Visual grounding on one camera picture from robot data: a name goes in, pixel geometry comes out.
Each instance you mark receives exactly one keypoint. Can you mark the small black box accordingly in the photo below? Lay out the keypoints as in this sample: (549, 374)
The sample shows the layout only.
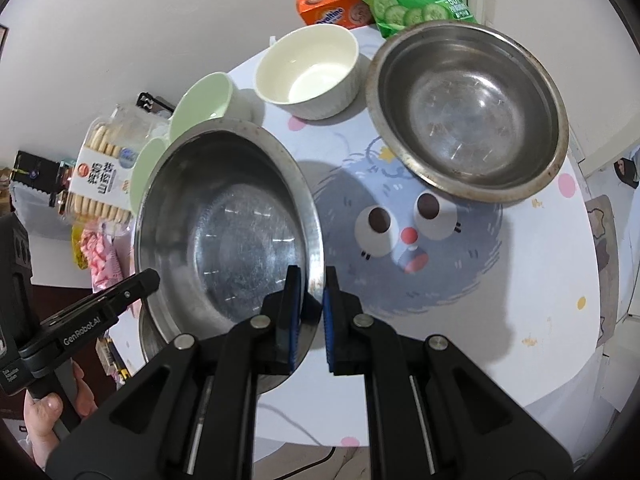
(152, 104)

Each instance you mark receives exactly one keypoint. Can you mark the white ceramic bowl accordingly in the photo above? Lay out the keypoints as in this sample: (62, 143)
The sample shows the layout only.
(310, 70)

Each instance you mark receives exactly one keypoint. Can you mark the light green bowl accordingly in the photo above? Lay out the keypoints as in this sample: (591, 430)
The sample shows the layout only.
(145, 170)
(200, 105)

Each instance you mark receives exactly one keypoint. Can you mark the cartoon floor mat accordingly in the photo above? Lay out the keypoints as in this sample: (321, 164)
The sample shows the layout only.
(602, 240)

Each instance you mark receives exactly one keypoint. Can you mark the orange biscuit box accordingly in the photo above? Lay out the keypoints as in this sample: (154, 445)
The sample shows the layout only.
(325, 7)

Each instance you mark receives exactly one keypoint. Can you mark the black slipper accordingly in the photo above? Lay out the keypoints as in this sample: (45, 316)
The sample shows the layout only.
(627, 170)

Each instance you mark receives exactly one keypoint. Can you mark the black box with label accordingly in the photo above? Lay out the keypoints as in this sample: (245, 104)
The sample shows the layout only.
(35, 172)

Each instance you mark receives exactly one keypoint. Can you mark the silver foil bag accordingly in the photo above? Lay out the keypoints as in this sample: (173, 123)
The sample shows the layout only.
(35, 200)

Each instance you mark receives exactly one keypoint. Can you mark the person's left hand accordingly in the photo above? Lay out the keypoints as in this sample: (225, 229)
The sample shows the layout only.
(42, 422)

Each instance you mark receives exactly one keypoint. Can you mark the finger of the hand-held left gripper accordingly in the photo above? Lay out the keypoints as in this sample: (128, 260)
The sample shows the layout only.
(100, 310)

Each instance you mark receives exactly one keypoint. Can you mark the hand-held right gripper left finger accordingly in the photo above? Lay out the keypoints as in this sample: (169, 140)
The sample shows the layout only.
(295, 320)

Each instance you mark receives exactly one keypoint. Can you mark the pink candy packet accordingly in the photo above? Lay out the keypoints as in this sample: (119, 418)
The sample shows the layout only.
(102, 260)

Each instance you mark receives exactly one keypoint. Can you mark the stainless steel bowl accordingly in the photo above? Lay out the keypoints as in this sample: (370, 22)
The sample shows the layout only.
(465, 105)
(225, 230)
(150, 335)

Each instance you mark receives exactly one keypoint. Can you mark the clear biscuit tray pack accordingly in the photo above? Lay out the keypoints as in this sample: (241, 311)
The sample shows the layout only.
(110, 170)

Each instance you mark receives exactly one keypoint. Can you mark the cartoon printed tablecloth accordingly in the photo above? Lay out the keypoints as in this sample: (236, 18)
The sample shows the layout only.
(450, 285)

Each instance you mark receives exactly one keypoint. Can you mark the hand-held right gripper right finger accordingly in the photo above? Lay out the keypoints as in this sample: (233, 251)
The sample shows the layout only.
(330, 330)

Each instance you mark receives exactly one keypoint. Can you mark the yellow snack packet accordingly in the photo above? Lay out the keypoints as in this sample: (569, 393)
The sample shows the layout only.
(80, 245)

